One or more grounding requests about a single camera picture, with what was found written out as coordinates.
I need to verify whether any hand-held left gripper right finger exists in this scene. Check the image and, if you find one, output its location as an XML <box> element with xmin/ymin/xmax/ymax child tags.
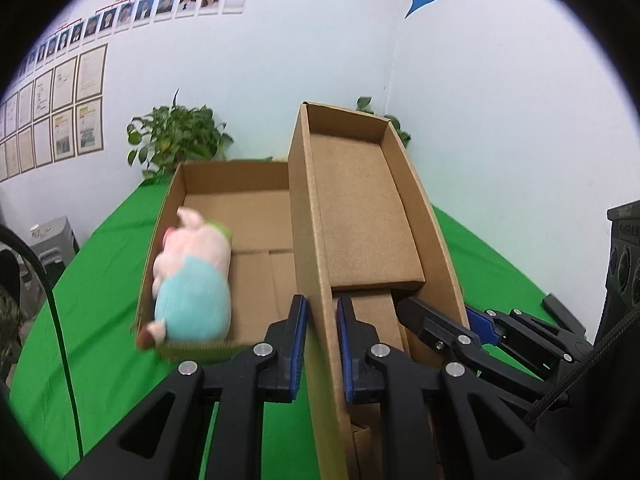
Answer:
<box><xmin>336</xmin><ymin>295</ymin><xmax>576</xmax><ymax>480</ymax></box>

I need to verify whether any small plain cardboard box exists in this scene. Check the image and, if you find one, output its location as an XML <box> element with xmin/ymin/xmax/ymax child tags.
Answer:
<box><xmin>287</xmin><ymin>101</ymin><xmax>471</xmax><ymax>480</ymax></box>

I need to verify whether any pink pig plush toy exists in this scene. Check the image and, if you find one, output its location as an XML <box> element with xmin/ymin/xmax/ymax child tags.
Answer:
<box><xmin>136</xmin><ymin>206</ymin><xmax>235</xmax><ymax>352</ymax></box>

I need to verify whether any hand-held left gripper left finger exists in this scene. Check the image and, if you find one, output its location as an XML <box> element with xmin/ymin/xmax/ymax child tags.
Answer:
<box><xmin>65</xmin><ymin>294</ymin><xmax>308</xmax><ymax>480</ymax></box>

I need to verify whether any thin black cable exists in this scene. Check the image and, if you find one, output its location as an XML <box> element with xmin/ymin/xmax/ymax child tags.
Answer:
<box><xmin>0</xmin><ymin>224</ymin><xmax>86</xmax><ymax>461</ymax></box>

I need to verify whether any black braided cable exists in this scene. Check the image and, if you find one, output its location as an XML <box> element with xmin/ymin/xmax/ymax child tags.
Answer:
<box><xmin>522</xmin><ymin>305</ymin><xmax>640</xmax><ymax>423</ymax></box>

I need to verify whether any group of framed wall certificates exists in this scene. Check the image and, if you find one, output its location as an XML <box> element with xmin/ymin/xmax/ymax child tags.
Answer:
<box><xmin>0</xmin><ymin>42</ymin><xmax>108</xmax><ymax>183</ymax></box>

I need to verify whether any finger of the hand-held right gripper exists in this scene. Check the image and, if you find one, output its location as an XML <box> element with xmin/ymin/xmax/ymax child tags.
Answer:
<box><xmin>464</xmin><ymin>294</ymin><xmax>588</xmax><ymax>386</ymax></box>
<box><xmin>396</xmin><ymin>296</ymin><xmax>546</xmax><ymax>406</ymax></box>

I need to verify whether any green potted plant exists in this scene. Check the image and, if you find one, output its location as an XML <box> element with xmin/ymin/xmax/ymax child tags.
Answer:
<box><xmin>356</xmin><ymin>96</ymin><xmax>412</xmax><ymax>150</ymax></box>
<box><xmin>126</xmin><ymin>89</ymin><xmax>235</xmax><ymax>187</ymax></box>

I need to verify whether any camouflage cloth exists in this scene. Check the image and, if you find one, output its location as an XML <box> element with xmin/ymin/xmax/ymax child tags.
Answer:
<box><xmin>0</xmin><ymin>242</ymin><xmax>26</xmax><ymax>386</ymax></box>

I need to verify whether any green tablecloth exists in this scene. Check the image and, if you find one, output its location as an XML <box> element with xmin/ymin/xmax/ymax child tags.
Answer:
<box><xmin>10</xmin><ymin>180</ymin><xmax>596</xmax><ymax>480</ymax></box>

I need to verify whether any grey stool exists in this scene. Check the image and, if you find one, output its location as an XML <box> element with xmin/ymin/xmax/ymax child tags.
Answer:
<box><xmin>25</xmin><ymin>216</ymin><xmax>81</xmax><ymax>286</ymax></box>

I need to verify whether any row of wall portrait photos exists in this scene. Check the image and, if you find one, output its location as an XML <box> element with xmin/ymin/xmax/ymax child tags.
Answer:
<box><xmin>20</xmin><ymin>0</ymin><xmax>249</xmax><ymax>78</ymax></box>

